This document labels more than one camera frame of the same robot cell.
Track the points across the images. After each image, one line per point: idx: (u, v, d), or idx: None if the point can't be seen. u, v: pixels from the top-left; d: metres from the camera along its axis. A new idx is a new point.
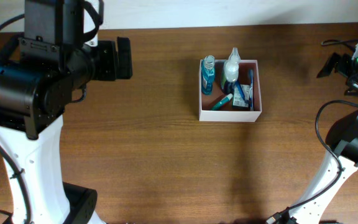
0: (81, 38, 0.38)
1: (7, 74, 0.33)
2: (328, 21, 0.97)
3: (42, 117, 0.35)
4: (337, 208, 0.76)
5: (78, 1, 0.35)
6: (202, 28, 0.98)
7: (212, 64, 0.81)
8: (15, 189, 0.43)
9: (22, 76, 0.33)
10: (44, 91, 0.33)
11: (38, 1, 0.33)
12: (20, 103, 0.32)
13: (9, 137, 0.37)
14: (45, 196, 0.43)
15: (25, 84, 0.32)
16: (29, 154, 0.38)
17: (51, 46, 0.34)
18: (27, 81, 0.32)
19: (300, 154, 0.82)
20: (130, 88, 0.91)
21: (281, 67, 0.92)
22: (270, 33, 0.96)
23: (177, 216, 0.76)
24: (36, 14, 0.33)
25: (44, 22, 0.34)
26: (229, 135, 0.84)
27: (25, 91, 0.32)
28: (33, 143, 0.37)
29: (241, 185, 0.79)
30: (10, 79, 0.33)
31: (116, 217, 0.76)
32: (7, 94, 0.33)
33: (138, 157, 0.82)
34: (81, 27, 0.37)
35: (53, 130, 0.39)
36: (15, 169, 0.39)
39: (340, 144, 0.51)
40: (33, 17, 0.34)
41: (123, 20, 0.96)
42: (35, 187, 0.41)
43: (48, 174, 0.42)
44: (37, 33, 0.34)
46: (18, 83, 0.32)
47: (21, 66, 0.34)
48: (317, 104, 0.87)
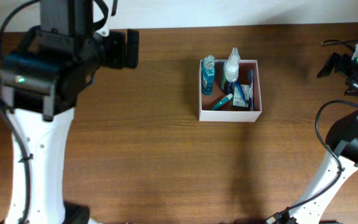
0: (91, 28, 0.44)
1: (30, 63, 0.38)
2: (328, 20, 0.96)
3: (59, 101, 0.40)
4: (337, 208, 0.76)
5: None
6: (202, 28, 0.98)
7: (212, 64, 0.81)
8: (20, 175, 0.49)
9: (44, 66, 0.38)
10: (63, 79, 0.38)
11: None
12: (43, 88, 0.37)
13: (25, 120, 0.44)
14: (46, 186, 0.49)
15: (46, 73, 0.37)
16: (40, 140, 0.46)
17: (66, 37, 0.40)
18: (48, 71, 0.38)
19: (300, 154, 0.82)
20: (130, 88, 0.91)
21: (281, 67, 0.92)
22: (270, 33, 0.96)
23: (177, 216, 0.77)
24: (52, 7, 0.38)
25: (59, 15, 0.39)
26: (229, 135, 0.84)
27: (47, 79, 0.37)
28: (45, 127, 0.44)
29: (241, 185, 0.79)
30: (33, 68, 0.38)
31: (116, 216, 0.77)
32: (31, 80, 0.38)
33: (138, 157, 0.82)
34: (90, 16, 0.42)
35: (65, 119, 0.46)
36: (24, 155, 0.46)
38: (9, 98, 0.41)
39: (340, 145, 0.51)
40: (48, 10, 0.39)
41: (123, 20, 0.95)
42: (39, 174, 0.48)
43: (51, 163, 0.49)
44: (53, 26, 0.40)
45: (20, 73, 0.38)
46: (42, 72, 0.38)
47: (42, 57, 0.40)
48: (316, 104, 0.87)
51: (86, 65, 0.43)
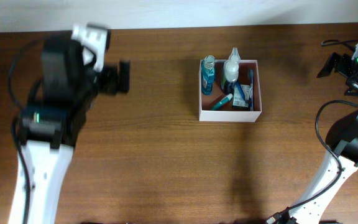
0: (84, 73, 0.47)
1: (40, 111, 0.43)
2: (329, 20, 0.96)
3: (66, 139, 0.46)
4: (337, 208, 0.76)
5: (76, 47, 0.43)
6: (202, 28, 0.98)
7: (212, 64, 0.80)
8: (17, 208, 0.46)
9: (52, 112, 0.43)
10: (68, 122, 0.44)
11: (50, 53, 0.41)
12: (53, 131, 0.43)
13: (34, 152, 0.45)
14: (43, 219, 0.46)
15: (55, 118, 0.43)
16: (47, 167, 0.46)
17: (66, 87, 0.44)
18: (56, 116, 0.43)
19: (301, 154, 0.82)
20: (130, 88, 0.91)
21: (281, 67, 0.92)
22: (270, 33, 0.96)
23: (177, 216, 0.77)
24: (50, 64, 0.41)
25: (56, 69, 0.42)
26: (229, 135, 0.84)
27: (56, 124, 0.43)
28: (53, 156, 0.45)
29: (241, 185, 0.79)
30: (44, 115, 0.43)
31: (116, 216, 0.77)
32: (42, 126, 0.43)
33: (138, 157, 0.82)
34: (81, 62, 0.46)
35: (68, 154, 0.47)
36: (28, 183, 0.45)
38: (22, 135, 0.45)
39: (340, 145, 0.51)
40: (48, 66, 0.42)
41: (122, 20, 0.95)
42: (40, 205, 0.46)
43: (53, 194, 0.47)
44: (53, 78, 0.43)
45: (33, 119, 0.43)
46: (52, 119, 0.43)
47: (49, 104, 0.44)
48: (316, 104, 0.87)
51: (85, 100, 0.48)
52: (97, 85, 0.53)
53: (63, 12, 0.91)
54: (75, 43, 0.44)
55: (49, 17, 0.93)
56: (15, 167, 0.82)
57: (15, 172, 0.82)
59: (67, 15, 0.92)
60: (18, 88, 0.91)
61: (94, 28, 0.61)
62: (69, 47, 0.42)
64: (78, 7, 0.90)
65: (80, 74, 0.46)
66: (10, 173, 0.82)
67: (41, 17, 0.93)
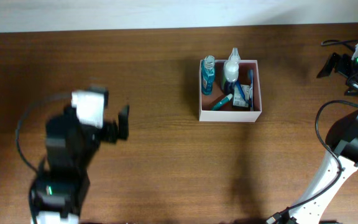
0: (86, 143, 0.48)
1: (50, 186, 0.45)
2: (329, 21, 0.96)
3: (75, 208, 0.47)
4: (337, 208, 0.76)
5: (76, 128, 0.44)
6: (202, 29, 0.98)
7: (212, 64, 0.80)
8: None
9: (61, 188, 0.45)
10: (74, 195, 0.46)
11: (53, 139, 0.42)
12: (62, 205, 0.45)
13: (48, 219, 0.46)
14: None
15: (63, 195, 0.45)
16: None
17: (71, 163, 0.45)
18: (64, 193, 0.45)
19: (301, 154, 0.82)
20: (130, 89, 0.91)
21: (281, 68, 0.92)
22: (270, 33, 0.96)
23: (177, 216, 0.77)
24: (54, 149, 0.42)
25: (60, 152, 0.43)
26: (229, 135, 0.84)
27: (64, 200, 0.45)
28: None
29: (241, 185, 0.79)
30: (53, 190, 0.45)
31: (116, 216, 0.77)
32: (52, 201, 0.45)
33: (138, 157, 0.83)
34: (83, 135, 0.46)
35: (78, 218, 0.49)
36: None
38: (34, 206, 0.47)
39: (340, 145, 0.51)
40: (52, 150, 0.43)
41: (122, 20, 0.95)
42: None
43: None
44: (58, 158, 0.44)
45: (44, 194, 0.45)
46: (59, 194, 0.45)
47: (57, 178, 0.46)
48: (316, 104, 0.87)
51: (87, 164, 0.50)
52: (97, 142, 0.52)
53: (63, 12, 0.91)
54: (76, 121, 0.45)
55: (49, 17, 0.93)
56: (15, 167, 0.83)
57: (15, 172, 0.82)
59: (68, 15, 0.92)
60: (18, 88, 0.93)
61: (90, 93, 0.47)
62: (70, 127, 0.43)
64: (78, 7, 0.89)
65: (85, 145, 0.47)
66: (10, 173, 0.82)
67: (41, 17, 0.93)
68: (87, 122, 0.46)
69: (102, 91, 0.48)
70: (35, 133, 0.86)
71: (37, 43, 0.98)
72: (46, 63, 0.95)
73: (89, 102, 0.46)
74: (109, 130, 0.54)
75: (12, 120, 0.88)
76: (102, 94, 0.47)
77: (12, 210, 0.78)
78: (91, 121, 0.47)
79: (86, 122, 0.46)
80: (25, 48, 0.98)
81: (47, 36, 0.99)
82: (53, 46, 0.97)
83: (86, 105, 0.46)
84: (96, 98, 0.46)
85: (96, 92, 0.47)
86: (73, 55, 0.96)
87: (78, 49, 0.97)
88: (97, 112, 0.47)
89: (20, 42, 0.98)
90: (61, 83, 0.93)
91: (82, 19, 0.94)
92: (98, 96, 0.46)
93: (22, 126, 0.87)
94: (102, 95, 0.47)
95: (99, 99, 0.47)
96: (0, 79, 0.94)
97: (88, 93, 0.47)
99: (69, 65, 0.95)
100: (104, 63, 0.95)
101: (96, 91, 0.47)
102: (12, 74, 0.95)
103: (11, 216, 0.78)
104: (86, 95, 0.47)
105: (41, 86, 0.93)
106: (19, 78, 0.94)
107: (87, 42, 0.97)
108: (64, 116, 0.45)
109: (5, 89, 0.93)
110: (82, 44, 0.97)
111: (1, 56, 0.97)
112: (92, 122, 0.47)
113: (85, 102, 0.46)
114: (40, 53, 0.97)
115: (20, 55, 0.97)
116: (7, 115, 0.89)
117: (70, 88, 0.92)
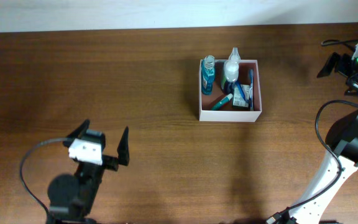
0: (89, 184, 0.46)
1: None
2: (329, 20, 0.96)
3: None
4: (337, 208, 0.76)
5: (73, 183, 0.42)
6: (202, 29, 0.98)
7: (212, 64, 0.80)
8: None
9: None
10: None
11: (56, 201, 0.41)
12: None
13: None
14: None
15: None
16: None
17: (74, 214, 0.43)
18: None
19: (301, 154, 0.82)
20: (130, 89, 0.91)
21: (281, 68, 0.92)
22: (270, 33, 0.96)
23: (177, 216, 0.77)
24: (57, 208, 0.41)
25: (63, 208, 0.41)
26: (229, 135, 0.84)
27: None
28: None
29: (241, 185, 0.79)
30: None
31: (116, 216, 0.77)
32: None
33: (138, 157, 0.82)
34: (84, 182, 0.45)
35: None
36: None
38: None
39: (340, 145, 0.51)
40: (55, 209, 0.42)
41: (122, 20, 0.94)
42: None
43: None
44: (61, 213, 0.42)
45: None
46: None
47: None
48: (316, 104, 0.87)
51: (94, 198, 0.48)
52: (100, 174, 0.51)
53: (63, 12, 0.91)
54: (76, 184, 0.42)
55: (49, 17, 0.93)
56: (15, 167, 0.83)
57: (15, 172, 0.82)
59: (68, 15, 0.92)
60: (19, 88, 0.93)
61: (87, 141, 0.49)
62: (71, 192, 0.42)
64: (78, 7, 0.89)
65: (92, 191, 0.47)
66: (10, 173, 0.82)
67: (41, 17, 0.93)
68: (89, 163, 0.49)
69: (98, 136, 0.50)
70: (35, 133, 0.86)
71: (37, 43, 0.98)
72: (46, 63, 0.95)
73: (88, 150, 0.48)
74: (110, 163, 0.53)
75: (12, 120, 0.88)
76: (99, 141, 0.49)
77: (12, 210, 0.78)
78: (94, 162, 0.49)
79: (88, 164, 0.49)
80: (25, 48, 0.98)
81: (47, 36, 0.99)
82: (53, 46, 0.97)
83: (85, 150, 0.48)
84: (94, 147, 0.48)
85: (93, 139, 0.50)
86: (73, 55, 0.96)
87: (78, 49, 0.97)
88: (96, 158, 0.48)
89: (21, 41, 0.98)
90: (61, 83, 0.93)
91: (82, 19, 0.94)
92: (96, 144, 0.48)
93: (22, 126, 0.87)
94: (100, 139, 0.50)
95: (97, 147, 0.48)
96: (1, 79, 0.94)
97: (85, 140, 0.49)
99: (70, 65, 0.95)
100: (104, 63, 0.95)
101: (94, 137, 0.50)
102: (13, 74, 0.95)
103: (11, 216, 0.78)
104: (83, 143, 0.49)
105: (41, 86, 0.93)
106: (19, 78, 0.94)
107: (87, 42, 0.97)
108: (63, 178, 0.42)
109: (5, 89, 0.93)
110: (83, 45, 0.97)
111: (2, 56, 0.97)
112: (93, 162, 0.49)
113: (84, 150, 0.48)
114: (40, 53, 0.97)
115: (20, 55, 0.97)
116: (7, 114, 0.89)
117: (70, 88, 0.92)
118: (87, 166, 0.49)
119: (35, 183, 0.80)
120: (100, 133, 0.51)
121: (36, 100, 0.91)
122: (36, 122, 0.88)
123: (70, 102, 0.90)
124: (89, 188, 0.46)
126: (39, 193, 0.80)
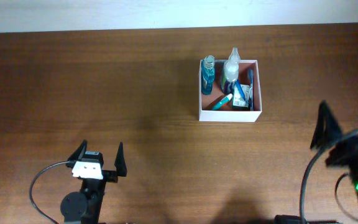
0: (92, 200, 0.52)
1: None
2: (328, 21, 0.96)
3: None
4: (337, 209, 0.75)
5: (80, 201, 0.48)
6: (202, 29, 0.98)
7: (212, 64, 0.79)
8: None
9: None
10: None
11: (69, 218, 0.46)
12: None
13: None
14: None
15: None
16: None
17: None
18: None
19: (300, 154, 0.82)
20: (130, 89, 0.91)
21: (281, 68, 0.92)
22: (270, 34, 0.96)
23: (176, 216, 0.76)
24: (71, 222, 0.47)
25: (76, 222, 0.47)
26: (230, 135, 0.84)
27: None
28: None
29: (241, 185, 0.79)
30: None
31: (115, 216, 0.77)
32: None
33: (138, 157, 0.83)
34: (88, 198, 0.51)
35: None
36: None
38: None
39: None
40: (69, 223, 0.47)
41: (122, 20, 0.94)
42: None
43: None
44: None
45: None
46: None
47: None
48: (316, 104, 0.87)
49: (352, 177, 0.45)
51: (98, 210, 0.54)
52: (103, 190, 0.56)
53: (63, 12, 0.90)
54: (86, 202, 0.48)
55: (49, 17, 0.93)
56: (15, 167, 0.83)
57: (15, 172, 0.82)
59: (68, 15, 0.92)
60: (19, 88, 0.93)
61: (86, 161, 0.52)
62: (82, 210, 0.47)
64: (78, 7, 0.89)
65: (97, 205, 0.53)
66: (10, 173, 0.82)
67: (41, 17, 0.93)
68: (91, 178, 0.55)
69: (96, 155, 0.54)
70: (35, 132, 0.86)
71: (38, 43, 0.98)
72: (46, 64, 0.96)
73: (90, 169, 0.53)
74: (110, 176, 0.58)
75: (12, 120, 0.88)
76: (97, 160, 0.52)
77: (11, 209, 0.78)
78: (96, 176, 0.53)
79: (91, 180, 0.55)
80: (25, 48, 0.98)
81: (48, 37, 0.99)
82: (54, 47, 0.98)
83: (85, 171, 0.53)
84: (93, 166, 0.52)
85: (91, 158, 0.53)
86: (73, 56, 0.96)
87: (78, 50, 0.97)
88: (96, 175, 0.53)
89: (22, 42, 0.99)
90: (61, 83, 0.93)
91: (82, 19, 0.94)
92: (95, 163, 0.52)
93: (22, 126, 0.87)
94: (97, 160, 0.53)
95: (96, 166, 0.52)
96: (0, 79, 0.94)
97: (84, 160, 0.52)
99: (70, 65, 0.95)
100: (104, 63, 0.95)
101: (92, 158, 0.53)
102: (13, 73, 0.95)
103: (10, 216, 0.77)
104: (83, 163, 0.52)
105: (41, 86, 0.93)
106: (19, 78, 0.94)
107: (87, 43, 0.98)
108: (73, 197, 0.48)
109: (5, 89, 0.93)
110: (83, 45, 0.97)
111: (2, 56, 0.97)
112: (95, 178, 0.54)
113: (85, 169, 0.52)
114: (40, 53, 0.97)
115: (20, 55, 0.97)
116: (7, 114, 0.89)
117: (69, 89, 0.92)
118: (90, 182, 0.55)
119: (35, 183, 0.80)
120: (97, 153, 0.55)
121: (36, 100, 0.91)
122: (36, 122, 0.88)
123: (69, 102, 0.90)
124: (94, 205, 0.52)
126: (38, 193, 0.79)
